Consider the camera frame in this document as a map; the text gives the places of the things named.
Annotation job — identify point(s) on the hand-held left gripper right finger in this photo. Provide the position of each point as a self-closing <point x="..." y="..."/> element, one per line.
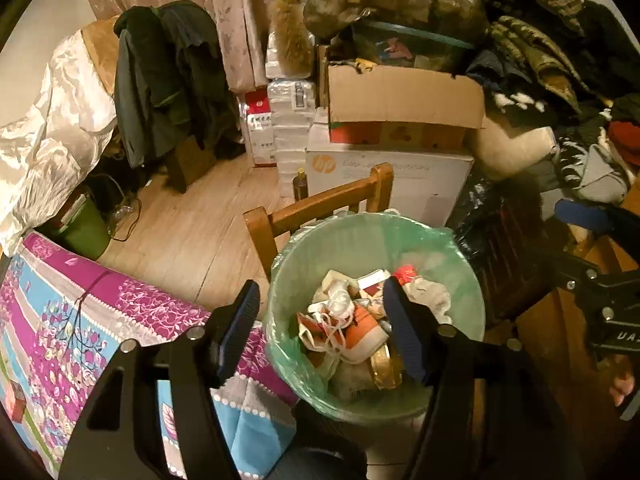
<point x="410" y="335"/>

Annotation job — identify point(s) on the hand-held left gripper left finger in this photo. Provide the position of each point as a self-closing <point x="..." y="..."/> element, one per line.
<point x="240" y="330"/>

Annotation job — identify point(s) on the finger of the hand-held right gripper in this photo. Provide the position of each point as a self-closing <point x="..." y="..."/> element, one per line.
<point x="595" y="285"/>
<point x="585" y="215"/>

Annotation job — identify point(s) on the bin with green liner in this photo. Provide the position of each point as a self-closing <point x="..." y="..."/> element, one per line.
<point x="370" y="245"/>

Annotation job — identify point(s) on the person's right hand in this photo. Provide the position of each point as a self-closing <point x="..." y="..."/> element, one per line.
<point x="627" y="385"/>

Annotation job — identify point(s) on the gold foil wrapper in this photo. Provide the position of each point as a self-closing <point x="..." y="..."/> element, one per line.
<point x="386" y="367"/>

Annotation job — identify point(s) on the black plastic bag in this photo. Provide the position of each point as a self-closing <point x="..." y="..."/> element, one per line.
<point x="485" y="240"/>

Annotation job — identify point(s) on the wooden chair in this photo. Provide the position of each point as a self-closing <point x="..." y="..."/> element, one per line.
<point x="320" y="210"/>

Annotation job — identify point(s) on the pile of clothes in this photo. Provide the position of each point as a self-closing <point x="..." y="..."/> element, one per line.
<point x="560" y="60"/>

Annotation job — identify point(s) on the dark bottle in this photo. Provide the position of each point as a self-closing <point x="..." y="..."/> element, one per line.
<point x="301" y="185"/>

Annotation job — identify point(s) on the white printer box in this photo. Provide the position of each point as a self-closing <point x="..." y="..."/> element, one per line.
<point x="400" y="175"/>

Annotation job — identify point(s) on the green bucket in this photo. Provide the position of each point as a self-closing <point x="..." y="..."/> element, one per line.
<point x="85" y="227"/>

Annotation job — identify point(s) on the red and white box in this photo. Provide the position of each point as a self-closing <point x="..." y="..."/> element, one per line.
<point x="261" y="130"/>

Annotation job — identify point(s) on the stack of white packages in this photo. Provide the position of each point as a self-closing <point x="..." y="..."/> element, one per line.
<point x="290" y="120"/>

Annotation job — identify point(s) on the open cardboard box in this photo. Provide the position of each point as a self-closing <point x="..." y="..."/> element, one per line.
<point x="400" y="95"/>

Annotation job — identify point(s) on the dark jacket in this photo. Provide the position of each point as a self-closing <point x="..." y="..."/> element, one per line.
<point x="165" y="80"/>

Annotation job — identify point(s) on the white satin cloth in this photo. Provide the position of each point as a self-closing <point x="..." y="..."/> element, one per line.
<point x="45" y="150"/>

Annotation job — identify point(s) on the clear bag of clothes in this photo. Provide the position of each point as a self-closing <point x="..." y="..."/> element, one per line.
<point x="390" y="0"/>

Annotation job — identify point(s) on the brown fur collar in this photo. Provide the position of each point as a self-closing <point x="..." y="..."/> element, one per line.
<point x="292" y="35"/>

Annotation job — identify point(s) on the patterned curtain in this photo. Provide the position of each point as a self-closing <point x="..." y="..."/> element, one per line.
<point x="190" y="10"/>

